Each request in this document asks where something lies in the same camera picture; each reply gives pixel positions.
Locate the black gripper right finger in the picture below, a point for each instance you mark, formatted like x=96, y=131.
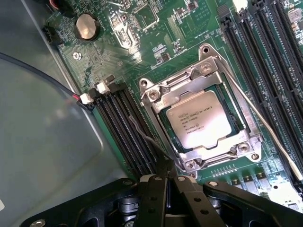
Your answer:
x=196, y=203

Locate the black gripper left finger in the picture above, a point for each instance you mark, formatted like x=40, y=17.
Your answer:
x=151, y=201

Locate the metal CPU socket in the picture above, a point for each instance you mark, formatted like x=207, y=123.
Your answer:
x=255, y=156

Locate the silver Intel CPU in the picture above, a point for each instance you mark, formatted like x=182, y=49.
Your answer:
x=198, y=118

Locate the short silver locking lever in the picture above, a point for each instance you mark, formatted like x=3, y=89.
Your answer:
x=144, y=95

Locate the long silver locking lever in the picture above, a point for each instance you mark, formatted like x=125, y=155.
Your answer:
x=260, y=118

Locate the silver socket cover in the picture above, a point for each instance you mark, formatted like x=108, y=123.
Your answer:
x=208, y=78

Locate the grey metal PC case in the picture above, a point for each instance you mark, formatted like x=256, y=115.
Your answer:
x=35, y=142

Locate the silver motherboard screw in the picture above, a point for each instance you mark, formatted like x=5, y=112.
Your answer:
x=77, y=56

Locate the silver internal port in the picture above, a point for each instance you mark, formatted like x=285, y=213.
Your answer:
x=124, y=32

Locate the green motherboard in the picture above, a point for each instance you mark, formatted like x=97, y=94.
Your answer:
x=189, y=28

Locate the silver coin cell battery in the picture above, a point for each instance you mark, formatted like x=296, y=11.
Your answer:
x=86, y=26

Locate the black board connector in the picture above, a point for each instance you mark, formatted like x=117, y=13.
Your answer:
x=50, y=35

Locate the grey square inductor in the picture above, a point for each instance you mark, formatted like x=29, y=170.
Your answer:
x=295, y=16

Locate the square chip silver frame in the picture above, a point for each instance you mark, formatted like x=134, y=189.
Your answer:
x=145, y=14

